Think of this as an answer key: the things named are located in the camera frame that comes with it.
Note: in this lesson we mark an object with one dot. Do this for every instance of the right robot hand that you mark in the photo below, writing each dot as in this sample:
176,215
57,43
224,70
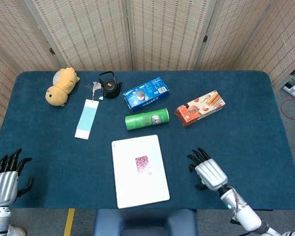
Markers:
211,173

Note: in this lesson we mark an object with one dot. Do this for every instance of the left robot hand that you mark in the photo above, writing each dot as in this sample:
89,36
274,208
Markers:
2,184

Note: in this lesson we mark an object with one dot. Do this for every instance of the pink patterned card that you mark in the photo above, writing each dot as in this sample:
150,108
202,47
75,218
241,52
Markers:
142,165

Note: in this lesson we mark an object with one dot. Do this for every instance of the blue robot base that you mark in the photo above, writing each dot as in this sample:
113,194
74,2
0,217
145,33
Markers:
108,221

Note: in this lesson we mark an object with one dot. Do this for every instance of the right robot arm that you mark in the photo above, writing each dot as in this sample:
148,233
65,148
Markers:
248,216

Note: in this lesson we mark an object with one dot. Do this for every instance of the white rectangular board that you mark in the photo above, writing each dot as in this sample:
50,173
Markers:
140,189

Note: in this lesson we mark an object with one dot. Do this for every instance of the white grey shoe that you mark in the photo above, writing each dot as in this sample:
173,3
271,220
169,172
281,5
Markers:
16,231

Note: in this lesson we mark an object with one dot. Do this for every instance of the blue table cover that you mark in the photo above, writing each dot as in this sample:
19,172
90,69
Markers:
51,152

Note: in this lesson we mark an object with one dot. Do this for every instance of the orange biscuit box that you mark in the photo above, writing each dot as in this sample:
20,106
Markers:
199,108

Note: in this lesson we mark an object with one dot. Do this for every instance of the green chips can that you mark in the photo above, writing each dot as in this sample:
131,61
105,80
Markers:
147,119

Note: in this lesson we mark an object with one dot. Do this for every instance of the blue Oreo box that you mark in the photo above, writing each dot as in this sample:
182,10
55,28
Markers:
146,93

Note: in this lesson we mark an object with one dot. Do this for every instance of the blue white tasselled bookmark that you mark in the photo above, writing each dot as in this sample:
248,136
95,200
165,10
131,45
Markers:
86,119

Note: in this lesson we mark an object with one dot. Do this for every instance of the yellow plush toy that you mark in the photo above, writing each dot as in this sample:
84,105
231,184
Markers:
60,87

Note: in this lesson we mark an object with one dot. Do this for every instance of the white power strip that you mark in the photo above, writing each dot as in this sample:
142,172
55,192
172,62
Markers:
293,89

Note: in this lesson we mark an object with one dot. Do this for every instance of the dark metal screen hinge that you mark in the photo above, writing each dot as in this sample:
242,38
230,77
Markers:
205,38
51,51
294,71

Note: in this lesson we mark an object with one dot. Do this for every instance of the black teapot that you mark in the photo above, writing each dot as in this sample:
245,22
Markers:
109,89

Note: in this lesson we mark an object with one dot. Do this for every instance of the woven folding screen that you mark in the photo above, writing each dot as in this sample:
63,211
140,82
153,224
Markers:
88,32

